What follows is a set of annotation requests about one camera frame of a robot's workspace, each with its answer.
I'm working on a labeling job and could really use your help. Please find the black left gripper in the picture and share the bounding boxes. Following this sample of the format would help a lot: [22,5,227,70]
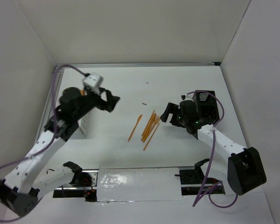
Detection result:
[75,87,120,120]

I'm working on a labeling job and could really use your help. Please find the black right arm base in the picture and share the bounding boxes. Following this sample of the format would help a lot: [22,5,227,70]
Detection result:
[175,159,225,196]

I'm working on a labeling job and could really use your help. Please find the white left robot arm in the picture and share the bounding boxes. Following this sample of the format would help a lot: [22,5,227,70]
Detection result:
[0,87,120,217]

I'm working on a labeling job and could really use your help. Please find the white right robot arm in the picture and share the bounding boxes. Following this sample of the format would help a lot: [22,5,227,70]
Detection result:
[161,97,267,196]

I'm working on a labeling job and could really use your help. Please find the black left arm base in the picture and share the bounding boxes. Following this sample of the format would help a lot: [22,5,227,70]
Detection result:
[53,161,98,202]

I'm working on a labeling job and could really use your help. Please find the orange plastic fork right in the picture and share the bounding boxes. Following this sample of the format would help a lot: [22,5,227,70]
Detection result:
[143,116,160,142]

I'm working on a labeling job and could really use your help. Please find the orange plastic fork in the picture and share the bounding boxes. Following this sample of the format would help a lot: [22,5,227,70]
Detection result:
[141,110,156,142]
[143,116,160,142]

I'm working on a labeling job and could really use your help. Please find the orange plastic fork left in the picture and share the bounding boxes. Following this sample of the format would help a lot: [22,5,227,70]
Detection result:
[141,110,156,142]

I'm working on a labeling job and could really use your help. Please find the white utensil caddy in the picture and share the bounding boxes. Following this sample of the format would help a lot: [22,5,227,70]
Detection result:
[78,114,89,138]

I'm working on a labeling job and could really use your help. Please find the black utensil caddy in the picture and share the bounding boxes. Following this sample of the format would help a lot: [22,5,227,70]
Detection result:
[193,91,219,124]

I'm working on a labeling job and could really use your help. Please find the white tape sheet front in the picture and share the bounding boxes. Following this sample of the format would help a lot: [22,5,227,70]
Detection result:
[97,168,182,202]

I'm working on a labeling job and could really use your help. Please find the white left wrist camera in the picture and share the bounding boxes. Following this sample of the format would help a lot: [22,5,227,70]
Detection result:
[82,73,104,88]

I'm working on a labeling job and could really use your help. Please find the aluminium rail back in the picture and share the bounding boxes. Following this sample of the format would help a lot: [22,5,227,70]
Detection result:
[55,62,220,69]

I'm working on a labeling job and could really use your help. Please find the aluminium rail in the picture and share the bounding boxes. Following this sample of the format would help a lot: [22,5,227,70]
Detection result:
[35,69,64,143]
[55,62,220,69]

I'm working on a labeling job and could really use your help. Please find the aluminium rail left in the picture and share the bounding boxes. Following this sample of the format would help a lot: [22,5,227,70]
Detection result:
[35,69,64,143]

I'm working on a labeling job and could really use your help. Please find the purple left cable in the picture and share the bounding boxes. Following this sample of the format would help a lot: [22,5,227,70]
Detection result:
[0,64,89,222]

